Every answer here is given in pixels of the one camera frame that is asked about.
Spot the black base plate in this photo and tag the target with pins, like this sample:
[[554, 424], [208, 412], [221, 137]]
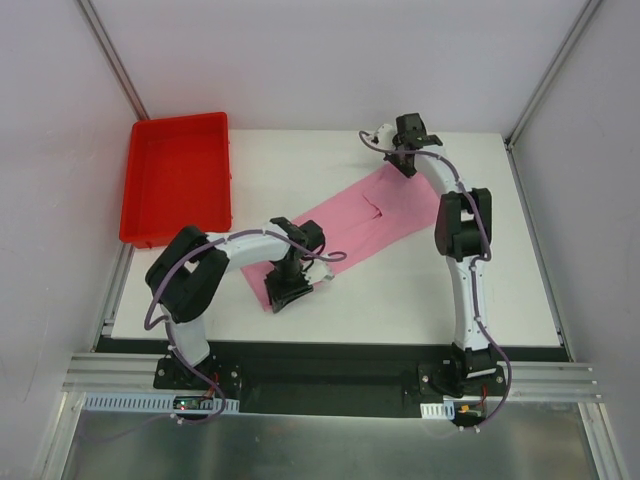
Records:
[[349, 380]]

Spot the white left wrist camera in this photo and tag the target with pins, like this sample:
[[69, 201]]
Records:
[[319, 272]]

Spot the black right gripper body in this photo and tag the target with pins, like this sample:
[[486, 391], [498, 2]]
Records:
[[403, 156]]

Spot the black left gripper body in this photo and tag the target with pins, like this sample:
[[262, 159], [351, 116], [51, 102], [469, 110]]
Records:
[[286, 287]]

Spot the left aluminium corner post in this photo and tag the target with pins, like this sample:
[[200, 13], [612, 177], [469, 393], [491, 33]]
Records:
[[109, 51]]

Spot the red plastic bin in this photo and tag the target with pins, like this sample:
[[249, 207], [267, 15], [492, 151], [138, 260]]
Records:
[[178, 174]]

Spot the right white cable duct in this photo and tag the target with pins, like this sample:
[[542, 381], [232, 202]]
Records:
[[438, 411]]

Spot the white cable duct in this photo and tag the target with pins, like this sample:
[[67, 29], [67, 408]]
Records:
[[438, 411], [157, 403]]

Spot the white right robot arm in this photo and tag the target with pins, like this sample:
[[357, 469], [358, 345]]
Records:
[[462, 235]]

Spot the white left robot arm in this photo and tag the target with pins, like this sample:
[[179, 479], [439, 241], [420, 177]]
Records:
[[186, 275]]

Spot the pink t shirt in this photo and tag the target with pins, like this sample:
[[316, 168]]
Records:
[[374, 213]]

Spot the left white cable duct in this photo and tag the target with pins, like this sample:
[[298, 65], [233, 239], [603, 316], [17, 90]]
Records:
[[157, 403]]

